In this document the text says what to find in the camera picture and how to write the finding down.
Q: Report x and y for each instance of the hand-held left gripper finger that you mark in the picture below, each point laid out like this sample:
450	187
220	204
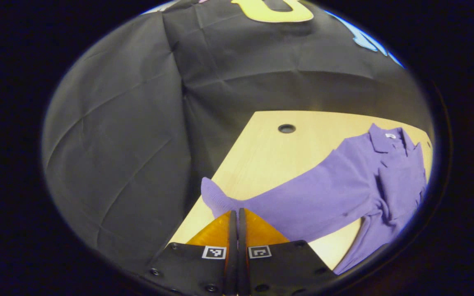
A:
242	259
232	255

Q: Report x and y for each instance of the purple button shirt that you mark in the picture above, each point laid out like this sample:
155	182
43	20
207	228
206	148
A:
323	185

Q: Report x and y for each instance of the black backdrop cloth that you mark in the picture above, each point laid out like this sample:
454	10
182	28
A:
117	144

